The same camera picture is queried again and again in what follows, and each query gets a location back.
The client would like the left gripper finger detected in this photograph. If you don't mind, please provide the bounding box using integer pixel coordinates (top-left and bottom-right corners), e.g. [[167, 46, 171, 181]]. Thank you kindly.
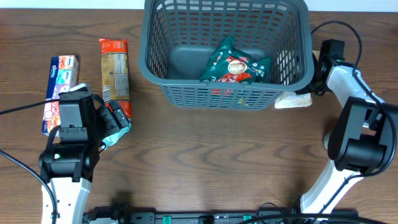
[[97, 105, 120, 136], [108, 100, 130, 127]]

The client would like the teal small sachet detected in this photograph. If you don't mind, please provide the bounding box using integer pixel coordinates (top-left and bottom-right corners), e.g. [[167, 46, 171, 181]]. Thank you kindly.
[[101, 123, 132, 150]]

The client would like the green lid jar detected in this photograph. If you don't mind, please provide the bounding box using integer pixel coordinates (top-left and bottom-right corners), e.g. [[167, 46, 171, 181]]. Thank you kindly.
[[323, 132, 331, 149]]

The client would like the green Nescafe bag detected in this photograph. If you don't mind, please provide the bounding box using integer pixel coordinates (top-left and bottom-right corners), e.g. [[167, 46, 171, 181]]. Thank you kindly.
[[200, 36, 272, 83]]

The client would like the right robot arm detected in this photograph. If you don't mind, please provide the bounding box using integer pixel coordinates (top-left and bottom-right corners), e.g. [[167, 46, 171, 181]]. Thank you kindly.
[[300, 54, 397, 214]]

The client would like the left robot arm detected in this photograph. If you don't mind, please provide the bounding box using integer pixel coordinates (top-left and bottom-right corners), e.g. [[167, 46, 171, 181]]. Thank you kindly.
[[39, 90, 131, 223]]

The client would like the Kleenex tissue multipack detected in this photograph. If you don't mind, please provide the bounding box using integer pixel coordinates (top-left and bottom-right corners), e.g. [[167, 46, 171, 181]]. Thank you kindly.
[[42, 55, 79, 136]]

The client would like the orange biscuit packet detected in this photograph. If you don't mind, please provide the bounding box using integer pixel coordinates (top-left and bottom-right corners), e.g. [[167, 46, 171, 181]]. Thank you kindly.
[[99, 38, 131, 118]]

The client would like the grey plastic basket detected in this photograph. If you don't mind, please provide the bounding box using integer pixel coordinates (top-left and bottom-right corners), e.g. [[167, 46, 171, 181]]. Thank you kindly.
[[138, 0, 315, 111]]

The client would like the right black cable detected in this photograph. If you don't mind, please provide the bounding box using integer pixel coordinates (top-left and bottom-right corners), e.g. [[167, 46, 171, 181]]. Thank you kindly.
[[310, 20, 398, 178]]

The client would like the black cable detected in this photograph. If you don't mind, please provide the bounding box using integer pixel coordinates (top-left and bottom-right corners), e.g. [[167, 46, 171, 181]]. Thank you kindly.
[[0, 96, 62, 224], [310, 20, 398, 178]]

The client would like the left black cable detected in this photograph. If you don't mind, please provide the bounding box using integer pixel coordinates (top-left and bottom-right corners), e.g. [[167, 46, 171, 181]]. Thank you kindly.
[[0, 96, 62, 224]]

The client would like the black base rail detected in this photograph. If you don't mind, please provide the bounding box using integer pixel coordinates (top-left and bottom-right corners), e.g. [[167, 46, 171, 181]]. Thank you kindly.
[[82, 203, 360, 224]]

